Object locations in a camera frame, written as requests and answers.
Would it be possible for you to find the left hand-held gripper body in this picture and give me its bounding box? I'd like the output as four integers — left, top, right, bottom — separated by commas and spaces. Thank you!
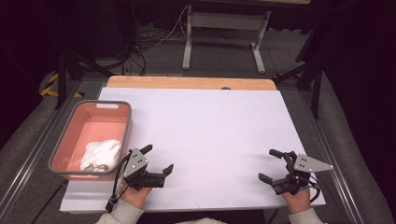
120, 147, 166, 191

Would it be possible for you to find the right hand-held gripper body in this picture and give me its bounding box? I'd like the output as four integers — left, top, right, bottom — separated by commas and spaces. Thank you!
271, 150, 334, 196

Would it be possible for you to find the person's left hand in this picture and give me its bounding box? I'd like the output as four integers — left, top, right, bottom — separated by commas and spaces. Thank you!
120, 182, 153, 210

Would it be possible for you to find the person's right hand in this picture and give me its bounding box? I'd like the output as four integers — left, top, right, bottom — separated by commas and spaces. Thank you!
281, 187, 312, 215

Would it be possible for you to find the white cloth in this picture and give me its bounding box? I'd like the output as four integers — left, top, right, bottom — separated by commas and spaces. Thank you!
79, 138, 123, 173

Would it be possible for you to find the white table mat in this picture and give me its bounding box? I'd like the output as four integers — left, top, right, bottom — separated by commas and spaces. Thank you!
59, 87, 327, 214

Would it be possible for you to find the pink plastic basket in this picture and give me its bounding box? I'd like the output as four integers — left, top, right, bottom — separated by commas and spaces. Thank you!
48, 99, 134, 181

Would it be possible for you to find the person's light clothing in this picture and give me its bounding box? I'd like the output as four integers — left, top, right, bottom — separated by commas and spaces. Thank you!
174, 217, 228, 224

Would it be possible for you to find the wooden table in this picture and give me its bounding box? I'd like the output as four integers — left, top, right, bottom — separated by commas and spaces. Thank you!
106, 75, 278, 91

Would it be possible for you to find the black tripod stand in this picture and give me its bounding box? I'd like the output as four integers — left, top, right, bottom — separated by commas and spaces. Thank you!
46, 50, 115, 110
273, 18, 325, 119

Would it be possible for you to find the yellow black hazard tape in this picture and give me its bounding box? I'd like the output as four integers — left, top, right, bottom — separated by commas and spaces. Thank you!
39, 72, 85, 98

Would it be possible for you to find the aluminium rail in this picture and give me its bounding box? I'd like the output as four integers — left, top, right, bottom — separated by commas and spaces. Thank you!
298, 91, 365, 224
0, 78, 108, 216

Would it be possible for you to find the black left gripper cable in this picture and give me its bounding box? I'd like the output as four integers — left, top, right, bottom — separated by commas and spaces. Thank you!
105, 153, 134, 214

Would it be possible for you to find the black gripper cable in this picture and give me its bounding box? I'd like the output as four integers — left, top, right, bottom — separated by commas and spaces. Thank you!
105, 153, 134, 214
306, 175, 322, 204

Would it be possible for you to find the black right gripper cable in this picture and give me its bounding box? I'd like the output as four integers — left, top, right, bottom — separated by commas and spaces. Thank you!
306, 175, 322, 204

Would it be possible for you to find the bundle of floor cables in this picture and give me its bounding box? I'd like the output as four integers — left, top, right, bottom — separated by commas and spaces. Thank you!
102, 4, 191, 77

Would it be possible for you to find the white metal desk frame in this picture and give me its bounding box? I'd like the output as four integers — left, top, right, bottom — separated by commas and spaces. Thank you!
181, 4, 272, 75

